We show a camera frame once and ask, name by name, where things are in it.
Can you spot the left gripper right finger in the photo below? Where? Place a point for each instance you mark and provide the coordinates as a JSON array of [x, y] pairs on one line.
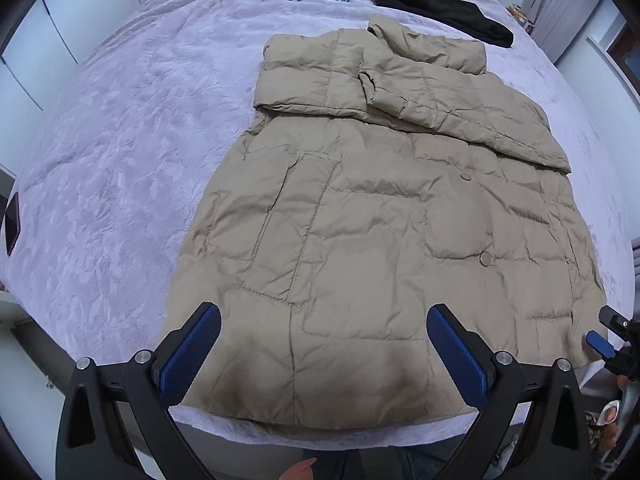
[[554, 442]]

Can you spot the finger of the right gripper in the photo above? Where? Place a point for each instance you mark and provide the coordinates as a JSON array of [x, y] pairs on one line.
[[614, 322], [600, 345]]

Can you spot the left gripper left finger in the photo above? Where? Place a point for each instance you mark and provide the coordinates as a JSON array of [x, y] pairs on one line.
[[93, 442]]

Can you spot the beige puffer coat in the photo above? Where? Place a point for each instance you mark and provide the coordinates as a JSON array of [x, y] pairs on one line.
[[386, 171]]

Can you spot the person's right hand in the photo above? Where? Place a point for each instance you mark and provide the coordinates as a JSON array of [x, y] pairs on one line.
[[300, 471]]

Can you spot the dark smartphone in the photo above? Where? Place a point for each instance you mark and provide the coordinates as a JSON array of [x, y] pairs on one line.
[[12, 223]]

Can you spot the dark framed window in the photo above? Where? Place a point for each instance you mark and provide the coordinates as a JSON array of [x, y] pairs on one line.
[[625, 52]]

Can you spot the lavender curtain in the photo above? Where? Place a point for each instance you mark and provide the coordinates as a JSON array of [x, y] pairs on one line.
[[557, 24]]

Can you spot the items on nightstand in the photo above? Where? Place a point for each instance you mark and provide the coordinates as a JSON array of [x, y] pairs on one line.
[[520, 17]]

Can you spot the black folded garment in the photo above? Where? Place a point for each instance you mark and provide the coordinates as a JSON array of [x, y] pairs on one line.
[[459, 14]]

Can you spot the white wardrobe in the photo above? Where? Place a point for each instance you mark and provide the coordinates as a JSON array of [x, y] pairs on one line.
[[55, 37]]

